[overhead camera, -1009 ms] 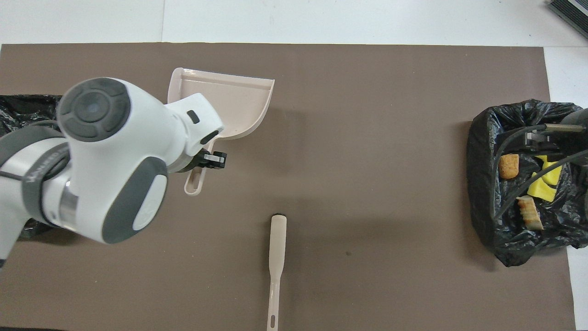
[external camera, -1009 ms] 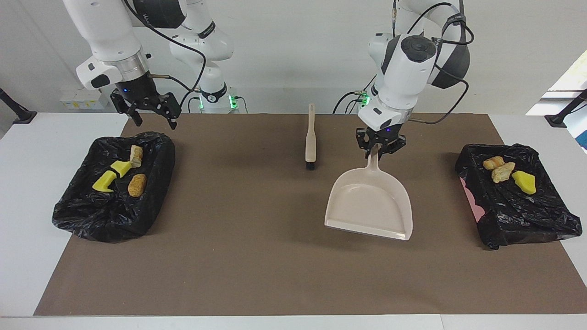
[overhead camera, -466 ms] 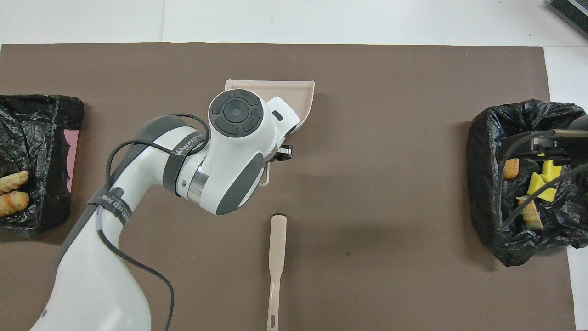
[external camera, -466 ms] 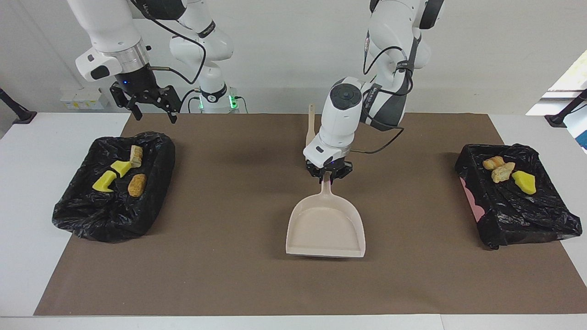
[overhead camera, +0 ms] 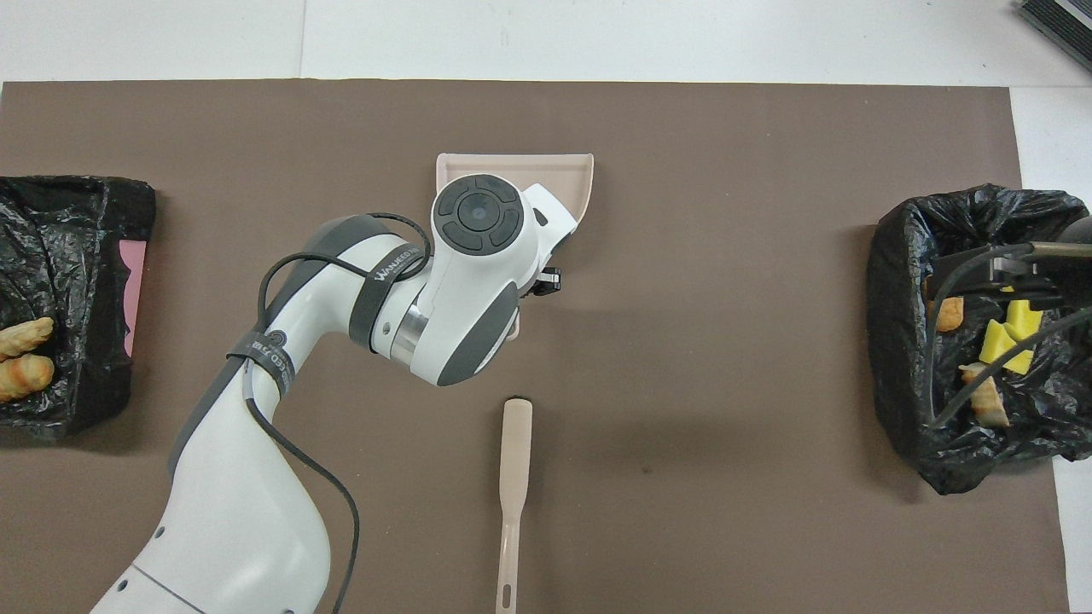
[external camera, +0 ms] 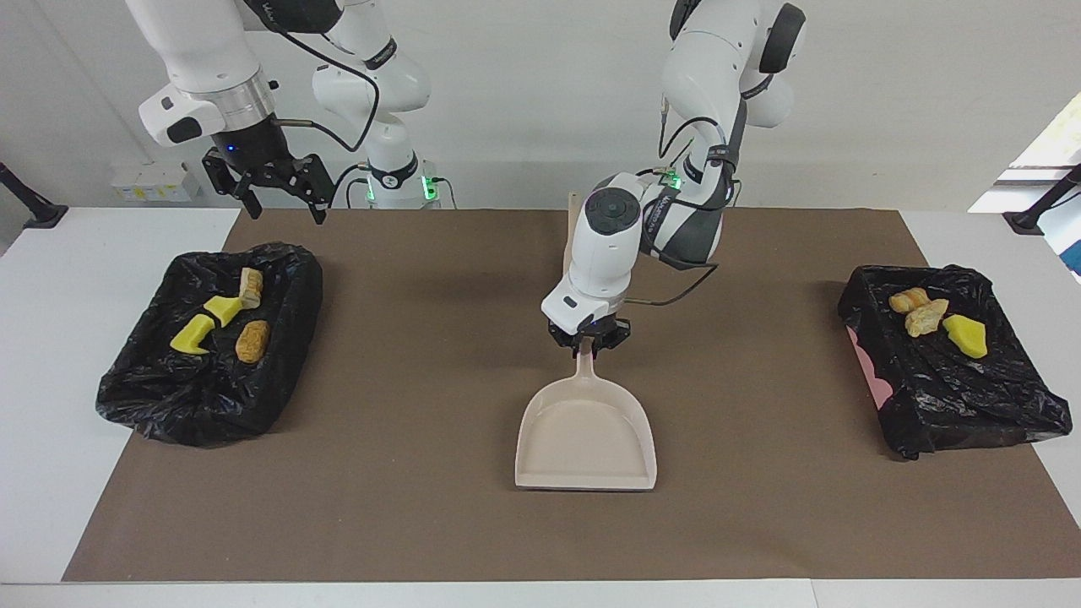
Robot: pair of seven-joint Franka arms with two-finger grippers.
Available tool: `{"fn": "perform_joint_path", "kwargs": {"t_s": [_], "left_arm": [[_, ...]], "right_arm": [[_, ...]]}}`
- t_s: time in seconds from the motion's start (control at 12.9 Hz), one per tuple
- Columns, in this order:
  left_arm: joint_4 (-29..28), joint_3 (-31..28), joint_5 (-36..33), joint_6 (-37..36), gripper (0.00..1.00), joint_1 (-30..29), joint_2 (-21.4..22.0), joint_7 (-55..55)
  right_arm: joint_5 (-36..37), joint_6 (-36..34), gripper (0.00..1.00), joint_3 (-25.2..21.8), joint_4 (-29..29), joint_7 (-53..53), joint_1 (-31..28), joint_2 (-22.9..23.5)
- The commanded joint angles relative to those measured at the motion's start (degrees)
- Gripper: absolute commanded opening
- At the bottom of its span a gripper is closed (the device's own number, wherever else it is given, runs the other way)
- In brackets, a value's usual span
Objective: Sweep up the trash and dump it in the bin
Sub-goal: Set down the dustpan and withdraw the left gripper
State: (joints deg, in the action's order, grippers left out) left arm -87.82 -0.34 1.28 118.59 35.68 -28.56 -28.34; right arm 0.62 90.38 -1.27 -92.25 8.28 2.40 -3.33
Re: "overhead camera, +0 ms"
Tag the brown fried nugget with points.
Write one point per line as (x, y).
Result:
(949, 314)

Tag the black plastic trash bag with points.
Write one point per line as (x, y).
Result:
(904, 384)
(68, 222)

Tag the beige plastic dustpan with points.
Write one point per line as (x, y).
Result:
(563, 175)

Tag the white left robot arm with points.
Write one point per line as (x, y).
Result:
(461, 281)

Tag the striped croissant piece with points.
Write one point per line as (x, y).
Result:
(988, 405)
(26, 375)
(24, 337)

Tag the dark ribbed box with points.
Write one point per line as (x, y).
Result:
(1066, 21)

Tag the beige hand brush black bristles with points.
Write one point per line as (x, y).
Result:
(516, 477)

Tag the pink plastic bin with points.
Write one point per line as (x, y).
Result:
(132, 281)

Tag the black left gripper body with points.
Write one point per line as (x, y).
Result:
(546, 281)

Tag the brown table mat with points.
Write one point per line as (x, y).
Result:
(682, 384)

